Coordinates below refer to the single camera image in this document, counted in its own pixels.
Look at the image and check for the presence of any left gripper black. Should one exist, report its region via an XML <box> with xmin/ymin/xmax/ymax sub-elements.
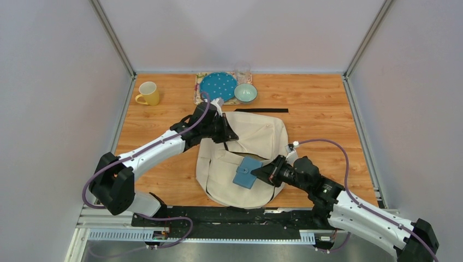
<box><xmin>201</xmin><ymin>113</ymin><xmax>239</xmax><ymax>144</ymax></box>

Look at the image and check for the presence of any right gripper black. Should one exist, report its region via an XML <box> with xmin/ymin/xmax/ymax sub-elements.
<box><xmin>251</xmin><ymin>156</ymin><xmax>310</xmax><ymax>193</ymax></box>

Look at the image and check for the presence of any blue leather wallet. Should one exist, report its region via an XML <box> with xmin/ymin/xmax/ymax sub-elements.
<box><xmin>233</xmin><ymin>157</ymin><xmax>263</xmax><ymax>189</ymax></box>

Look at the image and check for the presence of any beige canvas backpack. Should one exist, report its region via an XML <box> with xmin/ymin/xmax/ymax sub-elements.
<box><xmin>196</xmin><ymin>112</ymin><xmax>288</xmax><ymax>209</ymax></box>

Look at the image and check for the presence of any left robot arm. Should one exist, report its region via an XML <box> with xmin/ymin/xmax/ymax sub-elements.
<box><xmin>82</xmin><ymin>98</ymin><xmax>239</xmax><ymax>227</ymax></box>

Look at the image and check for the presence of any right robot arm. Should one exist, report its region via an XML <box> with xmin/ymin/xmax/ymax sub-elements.
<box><xmin>251</xmin><ymin>156</ymin><xmax>439</xmax><ymax>261</ymax></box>

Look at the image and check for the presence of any light teal bowl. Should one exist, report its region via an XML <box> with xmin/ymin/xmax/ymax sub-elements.
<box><xmin>234</xmin><ymin>83</ymin><xmax>258</xmax><ymax>104</ymax></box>

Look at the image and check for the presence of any blue polka dot plate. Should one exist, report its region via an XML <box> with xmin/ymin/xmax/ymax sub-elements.
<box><xmin>199</xmin><ymin>72</ymin><xmax>238</xmax><ymax>102</ymax></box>

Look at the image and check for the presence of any floral tray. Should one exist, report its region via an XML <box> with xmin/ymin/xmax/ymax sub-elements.
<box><xmin>193</xmin><ymin>72</ymin><xmax>253</xmax><ymax>105</ymax></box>

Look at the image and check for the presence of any clear drinking glass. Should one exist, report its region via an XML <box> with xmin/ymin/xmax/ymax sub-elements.
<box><xmin>234</xmin><ymin>61</ymin><xmax>251</xmax><ymax>84</ymax></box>

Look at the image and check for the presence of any yellow mug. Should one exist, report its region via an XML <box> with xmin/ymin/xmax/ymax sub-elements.
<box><xmin>135</xmin><ymin>81</ymin><xmax>160</xmax><ymax>106</ymax></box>

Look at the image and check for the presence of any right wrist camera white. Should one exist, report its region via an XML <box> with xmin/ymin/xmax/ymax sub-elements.
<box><xmin>285</xmin><ymin>141</ymin><xmax>300</xmax><ymax>165</ymax></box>

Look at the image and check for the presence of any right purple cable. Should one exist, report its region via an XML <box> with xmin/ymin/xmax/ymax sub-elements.
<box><xmin>294</xmin><ymin>139</ymin><xmax>439</xmax><ymax>262</ymax></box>

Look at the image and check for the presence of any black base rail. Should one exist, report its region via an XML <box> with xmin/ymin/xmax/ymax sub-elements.
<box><xmin>131</xmin><ymin>206</ymin><xmax>335</xmax><ymax>240</ymax></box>

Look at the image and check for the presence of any aluminium frame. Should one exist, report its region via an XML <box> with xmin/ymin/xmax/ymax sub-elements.
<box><xmin>65</xmin><ymin>0</ymin><xmax>417</xmax><ymax>262</ymax></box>

